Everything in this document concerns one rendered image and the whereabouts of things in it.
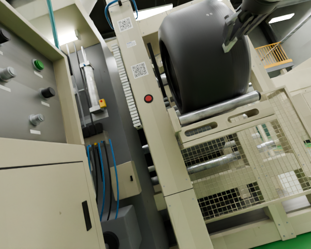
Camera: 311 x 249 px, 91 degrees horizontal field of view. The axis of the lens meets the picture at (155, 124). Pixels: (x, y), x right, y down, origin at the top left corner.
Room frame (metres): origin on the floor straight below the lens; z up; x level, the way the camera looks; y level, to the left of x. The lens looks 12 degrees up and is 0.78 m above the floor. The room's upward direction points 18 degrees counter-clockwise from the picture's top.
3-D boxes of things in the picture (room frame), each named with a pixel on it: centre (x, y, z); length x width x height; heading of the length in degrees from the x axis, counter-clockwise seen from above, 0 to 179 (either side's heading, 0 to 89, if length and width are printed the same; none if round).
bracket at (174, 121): (0.77, -0.09, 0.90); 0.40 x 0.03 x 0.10; 177
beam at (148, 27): (1.05, -0.40, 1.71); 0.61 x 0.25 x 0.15; 87
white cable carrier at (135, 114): (0.73, 0.08, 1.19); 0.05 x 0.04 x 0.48; 177
